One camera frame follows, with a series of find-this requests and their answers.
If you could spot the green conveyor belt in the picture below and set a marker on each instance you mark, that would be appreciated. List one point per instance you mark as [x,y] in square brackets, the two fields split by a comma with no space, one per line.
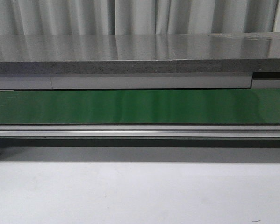
[216,106]

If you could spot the grey speckled stone counter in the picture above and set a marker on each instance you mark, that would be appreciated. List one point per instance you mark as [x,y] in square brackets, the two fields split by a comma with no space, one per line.
[201,61]

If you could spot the white pleated curtain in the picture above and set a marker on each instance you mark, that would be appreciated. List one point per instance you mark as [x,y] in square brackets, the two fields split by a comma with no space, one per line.
[141,17]

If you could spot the aluminium conveyor frame rail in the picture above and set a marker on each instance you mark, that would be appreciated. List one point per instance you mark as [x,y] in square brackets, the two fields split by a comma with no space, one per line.
[148,143]

